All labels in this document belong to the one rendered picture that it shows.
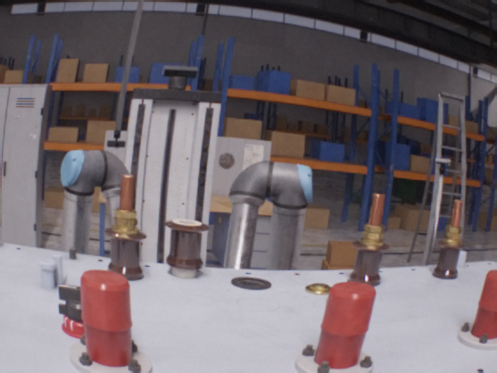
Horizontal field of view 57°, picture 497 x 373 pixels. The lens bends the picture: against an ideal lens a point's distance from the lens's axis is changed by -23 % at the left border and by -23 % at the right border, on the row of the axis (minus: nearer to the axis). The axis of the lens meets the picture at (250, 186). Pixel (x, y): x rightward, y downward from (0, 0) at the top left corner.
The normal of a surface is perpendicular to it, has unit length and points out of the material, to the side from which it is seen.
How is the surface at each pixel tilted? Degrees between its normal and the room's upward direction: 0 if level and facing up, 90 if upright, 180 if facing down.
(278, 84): 90
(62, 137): 90
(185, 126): 90
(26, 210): 90
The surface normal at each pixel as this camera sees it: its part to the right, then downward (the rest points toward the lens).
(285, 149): 0.21, 0.14
